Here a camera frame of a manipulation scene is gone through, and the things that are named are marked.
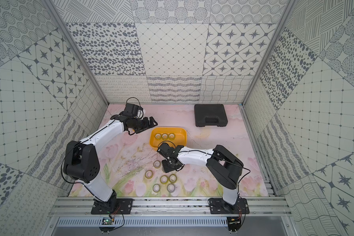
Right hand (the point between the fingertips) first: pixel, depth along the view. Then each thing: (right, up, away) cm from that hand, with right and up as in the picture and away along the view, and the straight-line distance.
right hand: (169, 168), depth 86 cm
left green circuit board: (-30, -21, -15) cm, 39 cm away
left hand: (-12, +27, +4) cm, 30 cm away
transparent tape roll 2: (-5, +17, +14) cm, 23 cm away
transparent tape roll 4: (-8, +2, +2) cm, 9 cm away
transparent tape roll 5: (+2, -5, -3) cm, 6 cm away
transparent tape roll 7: (-3, -5, -4) cm, 7 cm away
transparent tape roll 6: (-12, -3, -1) cm, 13 cm away
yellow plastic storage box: (+6, +20, +10) cm, 24 cm away
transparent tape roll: (-10, +17, +15) cm, 25 cm away
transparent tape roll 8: (-7, -8, -6) cm, 13 cm away
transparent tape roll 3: (0, +17, +15) cm, 23 cm away
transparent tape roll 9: (+1, -8, -6) cm, 11 cm away
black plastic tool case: (+29, +33, +21) cm, 48 cm away
